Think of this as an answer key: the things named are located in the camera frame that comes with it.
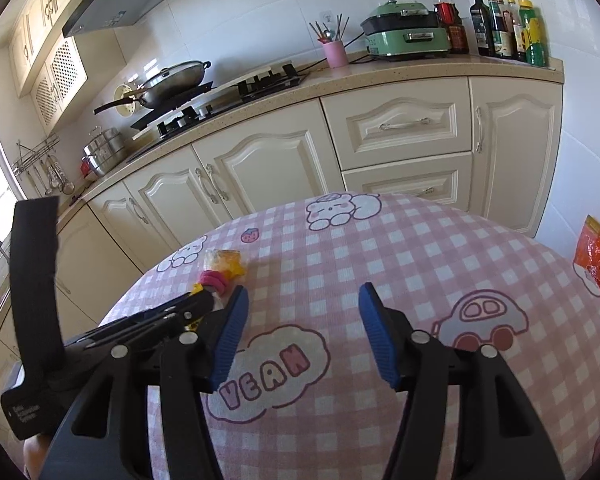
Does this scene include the yellow pink toy wrapper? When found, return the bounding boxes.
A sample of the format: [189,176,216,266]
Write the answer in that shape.
[190,249,245,310]

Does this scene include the pink checkered tablecloth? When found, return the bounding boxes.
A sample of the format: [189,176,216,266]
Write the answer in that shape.
[109,193,600,479]

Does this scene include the red container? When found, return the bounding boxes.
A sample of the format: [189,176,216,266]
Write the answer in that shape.
[80,157,98,181]

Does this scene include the steel steamer pot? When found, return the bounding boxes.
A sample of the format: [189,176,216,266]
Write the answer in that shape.
[82,126,127,177]

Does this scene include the cream lower cabinets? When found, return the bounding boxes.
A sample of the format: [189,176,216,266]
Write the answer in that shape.
[0,66,566,461]

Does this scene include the black gas stove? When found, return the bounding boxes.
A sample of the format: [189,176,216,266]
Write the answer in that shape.
[132,62,309,141]

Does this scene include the round white steamer plate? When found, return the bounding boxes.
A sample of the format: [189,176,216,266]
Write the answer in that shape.
[112,82,142,118]

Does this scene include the black wok with lid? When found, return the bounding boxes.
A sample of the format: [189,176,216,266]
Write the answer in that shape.
[94,61,212,115]

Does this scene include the pink utensil holder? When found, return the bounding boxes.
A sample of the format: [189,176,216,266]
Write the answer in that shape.
[323,40,349,68]

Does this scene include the green bottle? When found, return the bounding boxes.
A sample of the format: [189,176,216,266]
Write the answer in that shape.
[518,0,547,67]

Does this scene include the green electric cooker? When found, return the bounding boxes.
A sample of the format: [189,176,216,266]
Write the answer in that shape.
[361,0,451,60]

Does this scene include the cream upper cabinet left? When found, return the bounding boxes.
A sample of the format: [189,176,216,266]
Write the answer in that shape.
[6,0,106,134]

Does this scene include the dark soy sauce bottle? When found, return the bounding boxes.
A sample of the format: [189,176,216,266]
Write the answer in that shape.
[470,0,495,58]

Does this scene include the red sauce bottle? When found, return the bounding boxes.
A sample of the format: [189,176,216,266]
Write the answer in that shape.
[434,0,469,54]

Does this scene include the orange bag on wall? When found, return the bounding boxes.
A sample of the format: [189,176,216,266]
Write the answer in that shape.
[572,216,600,297]

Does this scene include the wall utensil rack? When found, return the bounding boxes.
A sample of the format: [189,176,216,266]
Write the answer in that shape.
[12,134,76,196]

